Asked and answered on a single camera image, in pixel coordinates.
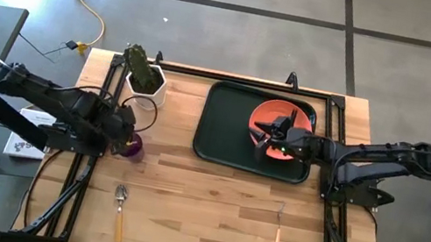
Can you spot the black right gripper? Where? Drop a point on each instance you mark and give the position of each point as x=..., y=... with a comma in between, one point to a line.
x=296, y=142

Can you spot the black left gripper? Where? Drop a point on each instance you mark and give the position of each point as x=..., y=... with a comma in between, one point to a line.
x=121, y=124

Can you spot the purple plastic cup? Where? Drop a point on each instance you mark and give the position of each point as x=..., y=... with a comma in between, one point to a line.
x=137, y=152

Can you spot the orange plate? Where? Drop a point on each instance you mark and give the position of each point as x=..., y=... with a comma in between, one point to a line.
x=270, y=110

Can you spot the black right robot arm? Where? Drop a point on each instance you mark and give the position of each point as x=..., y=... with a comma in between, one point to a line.
x=391, y=156

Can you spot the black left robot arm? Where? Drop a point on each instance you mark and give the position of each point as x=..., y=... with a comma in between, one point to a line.
x=46, y=95

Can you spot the dark green plastic tray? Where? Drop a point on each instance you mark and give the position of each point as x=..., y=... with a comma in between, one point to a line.
x=223, y=127

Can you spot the white hexagonal plant pot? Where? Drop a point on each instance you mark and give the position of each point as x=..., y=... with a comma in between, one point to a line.
x=158, y=94

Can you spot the green cactus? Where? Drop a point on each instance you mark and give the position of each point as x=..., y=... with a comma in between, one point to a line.
x=138, y=65

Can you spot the white printed box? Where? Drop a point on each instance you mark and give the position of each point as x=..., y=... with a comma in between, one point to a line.
x=22, y=147

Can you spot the black aluminium table frame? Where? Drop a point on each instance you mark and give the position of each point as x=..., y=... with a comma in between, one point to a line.
x=249, y=81

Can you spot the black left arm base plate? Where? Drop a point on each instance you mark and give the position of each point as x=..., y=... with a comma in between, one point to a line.
x=69, y=142

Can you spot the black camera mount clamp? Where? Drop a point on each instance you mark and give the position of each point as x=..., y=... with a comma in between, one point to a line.
x=293, y=80
x=159, y=57

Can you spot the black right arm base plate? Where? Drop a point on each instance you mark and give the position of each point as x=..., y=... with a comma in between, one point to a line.
x=362, y=196

